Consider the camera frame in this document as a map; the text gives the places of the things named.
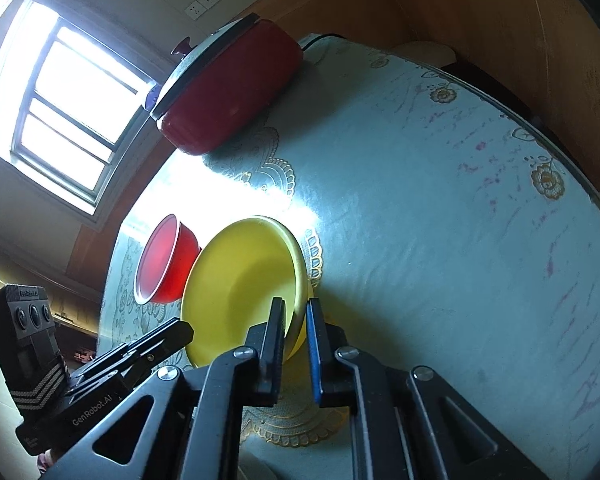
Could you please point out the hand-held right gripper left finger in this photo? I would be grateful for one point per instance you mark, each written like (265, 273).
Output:
(279, 345)

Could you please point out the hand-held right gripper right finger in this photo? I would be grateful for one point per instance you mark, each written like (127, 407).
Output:
(313, 350)

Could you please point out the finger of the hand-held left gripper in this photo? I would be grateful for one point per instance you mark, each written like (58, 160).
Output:
(165, 335)
(115, 365)

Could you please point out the yellow bowl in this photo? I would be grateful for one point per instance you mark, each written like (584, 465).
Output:
(240, 280)

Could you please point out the red plastic bowl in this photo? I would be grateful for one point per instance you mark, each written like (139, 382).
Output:
(162, 265)

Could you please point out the floral lace tablecloth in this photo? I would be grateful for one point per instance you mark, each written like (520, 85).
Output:
(430, 235)

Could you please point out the small purple item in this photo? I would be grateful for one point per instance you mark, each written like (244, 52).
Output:
(152, 94)

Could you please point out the window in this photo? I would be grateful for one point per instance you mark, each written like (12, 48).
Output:
(60, 105)

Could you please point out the red electric pot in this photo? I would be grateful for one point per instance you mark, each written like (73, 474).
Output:
(230, 90)

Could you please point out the grey pot lid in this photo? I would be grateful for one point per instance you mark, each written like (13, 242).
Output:
(200, 65)

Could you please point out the white wall socket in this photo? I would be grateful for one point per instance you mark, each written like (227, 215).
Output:
(201, 4)

